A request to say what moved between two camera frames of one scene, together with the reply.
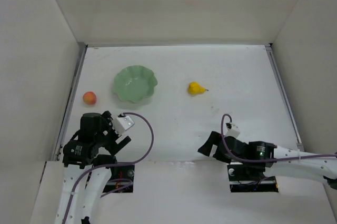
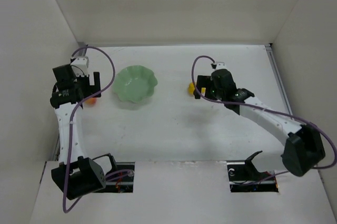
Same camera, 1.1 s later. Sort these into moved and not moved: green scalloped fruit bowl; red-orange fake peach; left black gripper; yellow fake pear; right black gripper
Moved: left black gripper; right black gripper
Not moved: green scalloped fruit bowl; yellow fake pear; red-orange fake peach
